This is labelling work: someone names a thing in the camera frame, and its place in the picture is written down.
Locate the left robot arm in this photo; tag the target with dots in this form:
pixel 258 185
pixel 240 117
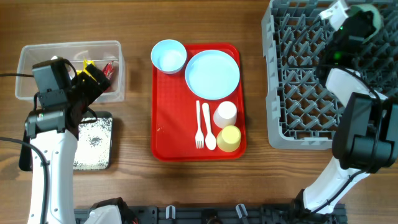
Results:
pixel 52 166

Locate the grey dishwasher rack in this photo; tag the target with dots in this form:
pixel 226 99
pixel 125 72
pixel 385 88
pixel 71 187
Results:
pixel 301 113

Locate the yellow upturned cup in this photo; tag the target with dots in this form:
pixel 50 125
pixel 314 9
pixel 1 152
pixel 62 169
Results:
pixel 229 139

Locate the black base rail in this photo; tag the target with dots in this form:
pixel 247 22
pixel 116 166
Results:
pixel 266 214

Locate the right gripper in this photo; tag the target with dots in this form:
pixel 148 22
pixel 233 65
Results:
pixel 369 22

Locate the green bowl with rice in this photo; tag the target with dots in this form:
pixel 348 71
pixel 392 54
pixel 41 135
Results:
pixel 375 18

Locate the light blue bowl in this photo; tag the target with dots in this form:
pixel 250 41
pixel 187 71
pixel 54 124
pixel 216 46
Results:
pixel 168 56

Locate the white plastic fork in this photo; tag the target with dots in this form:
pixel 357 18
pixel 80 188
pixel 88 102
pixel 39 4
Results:
pixel 199 137

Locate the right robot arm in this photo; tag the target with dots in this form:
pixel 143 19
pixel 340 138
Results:
pixel 366 138

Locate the red snack wrapper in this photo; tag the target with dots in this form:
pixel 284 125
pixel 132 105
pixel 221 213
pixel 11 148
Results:
pixel 108 70

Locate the white upturned cup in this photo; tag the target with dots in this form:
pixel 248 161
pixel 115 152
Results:
pixel 225 114

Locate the white plastic spoon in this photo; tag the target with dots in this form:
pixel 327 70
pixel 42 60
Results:
pixel 210 139

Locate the light blue plate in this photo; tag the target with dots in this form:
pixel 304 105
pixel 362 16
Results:
pixel 212 74

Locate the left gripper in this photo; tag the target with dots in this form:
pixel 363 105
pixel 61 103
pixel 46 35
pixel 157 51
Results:
pixel 95 90

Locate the clear plastic bin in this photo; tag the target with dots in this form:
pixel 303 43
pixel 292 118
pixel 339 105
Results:
pixel 100 52

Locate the red serving tray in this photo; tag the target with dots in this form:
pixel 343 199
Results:
pixel 174 120

